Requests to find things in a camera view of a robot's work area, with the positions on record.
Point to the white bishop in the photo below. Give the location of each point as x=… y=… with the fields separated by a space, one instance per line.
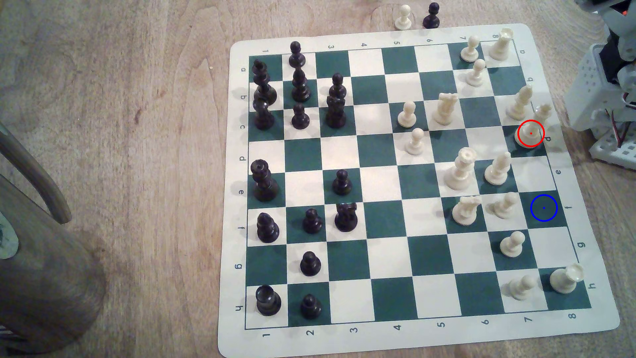
x=526 y=139
x=518 y=107

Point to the white printed robot arm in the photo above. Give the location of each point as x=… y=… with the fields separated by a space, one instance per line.
x=591 y=89

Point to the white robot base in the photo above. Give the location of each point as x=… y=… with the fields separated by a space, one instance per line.
x=613 y=151

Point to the green and white chess mat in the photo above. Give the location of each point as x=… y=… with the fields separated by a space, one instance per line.
x=387 y=253

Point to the black pawn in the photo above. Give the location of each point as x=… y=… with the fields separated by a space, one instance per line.
x=312 y=223
x=310 y=266
x=342 y=185
x=300 y=119
x=431 y=20
x=311 y=308
x=338 y=89
x=297 y=59

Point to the black king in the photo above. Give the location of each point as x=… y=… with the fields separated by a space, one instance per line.
x=264 y=186

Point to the black rook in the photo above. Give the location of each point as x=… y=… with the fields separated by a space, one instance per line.
x=268 y=303
x=336 y=117

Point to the black bishop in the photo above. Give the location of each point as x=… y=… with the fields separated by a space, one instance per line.
x=300 y=92
x=268 y=231

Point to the white pawn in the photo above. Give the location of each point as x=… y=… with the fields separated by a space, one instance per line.
x=407 y=119
x=511 y=246
x=475 y=77
x=520 y=288
x=404 y=21
x=414 y=146
x=469 y=53
x=503 y=209

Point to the white queen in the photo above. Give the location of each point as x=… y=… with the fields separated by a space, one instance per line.
x=457 y=176

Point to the white knight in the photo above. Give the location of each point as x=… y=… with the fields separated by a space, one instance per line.
x=444 y=114
x=464 y=214

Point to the white king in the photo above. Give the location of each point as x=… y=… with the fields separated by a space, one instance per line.
x=496 y=173

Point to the white rook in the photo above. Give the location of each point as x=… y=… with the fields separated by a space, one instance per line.
x=499 y=49
x=564 y=281

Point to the dark wooden chair part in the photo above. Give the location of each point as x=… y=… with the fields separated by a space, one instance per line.
x=49 y=288

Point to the pale green pad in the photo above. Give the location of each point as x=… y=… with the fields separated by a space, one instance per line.
x=6 y=238

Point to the curved wooden chair rail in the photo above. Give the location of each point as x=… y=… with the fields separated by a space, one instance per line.
x=39 y=184

